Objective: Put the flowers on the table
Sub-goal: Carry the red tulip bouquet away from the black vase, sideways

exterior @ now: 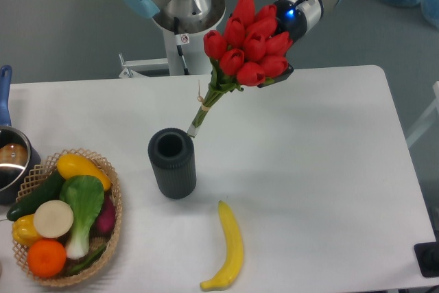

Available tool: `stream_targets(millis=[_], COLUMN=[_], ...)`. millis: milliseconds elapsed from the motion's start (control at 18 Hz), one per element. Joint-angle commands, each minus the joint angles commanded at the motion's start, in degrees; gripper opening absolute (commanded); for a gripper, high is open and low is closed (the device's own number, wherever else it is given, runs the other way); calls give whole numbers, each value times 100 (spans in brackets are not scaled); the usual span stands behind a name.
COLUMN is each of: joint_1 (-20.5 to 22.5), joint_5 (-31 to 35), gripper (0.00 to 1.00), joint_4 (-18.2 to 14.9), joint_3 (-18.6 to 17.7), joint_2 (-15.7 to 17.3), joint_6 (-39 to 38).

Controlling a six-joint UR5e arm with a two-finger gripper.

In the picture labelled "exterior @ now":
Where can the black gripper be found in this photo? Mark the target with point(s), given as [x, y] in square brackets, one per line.
[274, 62]

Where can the red tulip bouquet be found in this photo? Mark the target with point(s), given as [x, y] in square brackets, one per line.
[234, 54]

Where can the dark grey ribbed vase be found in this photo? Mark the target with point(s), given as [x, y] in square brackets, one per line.
[172, 156]

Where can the yellow banana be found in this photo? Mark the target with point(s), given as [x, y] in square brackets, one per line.
[234, 260]

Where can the black device at table edge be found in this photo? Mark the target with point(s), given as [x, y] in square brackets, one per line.
[427, 258]

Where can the yellow squash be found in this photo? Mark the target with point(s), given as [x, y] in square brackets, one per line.
[70, 165]

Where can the green bok choy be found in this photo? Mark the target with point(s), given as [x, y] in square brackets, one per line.
[85, 196]

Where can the purple sweet potato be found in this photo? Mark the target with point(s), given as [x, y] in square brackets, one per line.
[105, 221]

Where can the green cucumber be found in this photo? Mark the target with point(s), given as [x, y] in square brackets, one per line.
[46, 191]

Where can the woven wicker basket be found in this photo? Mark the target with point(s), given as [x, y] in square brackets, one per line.
[36, 176]

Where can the green chili pepper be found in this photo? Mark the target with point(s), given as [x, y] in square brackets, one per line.
[87, 262]

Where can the white round radish slice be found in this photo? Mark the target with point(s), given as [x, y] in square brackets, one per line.
[53, 219]

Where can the yellow bell pepper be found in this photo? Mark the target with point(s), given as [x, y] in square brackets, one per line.
[24, 232]

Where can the orange fruit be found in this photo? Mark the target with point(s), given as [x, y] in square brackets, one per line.
[46, 258]

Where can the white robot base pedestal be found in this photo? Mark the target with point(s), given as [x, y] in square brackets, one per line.
[184, 56]

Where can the white frame at right edge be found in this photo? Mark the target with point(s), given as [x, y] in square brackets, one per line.
[424, 121]

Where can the blue handled pot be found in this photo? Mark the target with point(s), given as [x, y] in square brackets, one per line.
[18, 156]

